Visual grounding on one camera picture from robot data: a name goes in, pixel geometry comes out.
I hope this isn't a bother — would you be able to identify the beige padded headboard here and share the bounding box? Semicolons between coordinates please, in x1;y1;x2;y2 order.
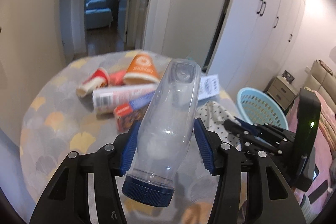
303;60;336;102

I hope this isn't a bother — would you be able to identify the grey bedside table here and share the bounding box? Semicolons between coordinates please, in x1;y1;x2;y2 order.
265;76;298;110

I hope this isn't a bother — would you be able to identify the pink packet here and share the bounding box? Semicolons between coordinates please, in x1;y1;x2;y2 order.
108;70;126;86

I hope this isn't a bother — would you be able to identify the dotted white cloth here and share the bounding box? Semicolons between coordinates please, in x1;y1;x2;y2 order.
196;101;241;150

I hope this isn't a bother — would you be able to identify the photo frame on nightstand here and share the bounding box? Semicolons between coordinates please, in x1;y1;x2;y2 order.
281;70;294;84

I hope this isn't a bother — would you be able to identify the orange paper cup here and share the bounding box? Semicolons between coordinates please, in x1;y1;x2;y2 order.
123;52;160;85

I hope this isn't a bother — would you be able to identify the clear plastic bottle blue cap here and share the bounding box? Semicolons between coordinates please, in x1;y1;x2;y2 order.
122;59;201;207

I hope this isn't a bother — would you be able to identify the white wardrobe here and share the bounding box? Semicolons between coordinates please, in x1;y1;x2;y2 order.
207;0;305;98

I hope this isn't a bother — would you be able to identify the red playing card box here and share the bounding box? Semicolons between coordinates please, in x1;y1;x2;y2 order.
113;91;155;133

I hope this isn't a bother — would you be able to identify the light blue laundry basket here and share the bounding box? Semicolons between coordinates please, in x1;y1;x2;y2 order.
236;87;289;130

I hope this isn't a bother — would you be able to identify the white toothpaste box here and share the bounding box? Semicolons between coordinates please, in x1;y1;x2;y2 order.
198;75;220;101

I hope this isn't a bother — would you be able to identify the white tube bottle red label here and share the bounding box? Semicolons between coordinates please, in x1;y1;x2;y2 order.
92;84;158;113

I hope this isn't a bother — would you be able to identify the distant blue bed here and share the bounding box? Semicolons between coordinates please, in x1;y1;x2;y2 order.
85;0;113;30

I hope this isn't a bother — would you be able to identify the fan-pattern tablecloth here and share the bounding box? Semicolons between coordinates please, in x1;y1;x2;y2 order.
19;49;247;224

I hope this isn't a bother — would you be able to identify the red paper cup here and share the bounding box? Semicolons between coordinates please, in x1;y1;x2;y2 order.
76;67;109;98

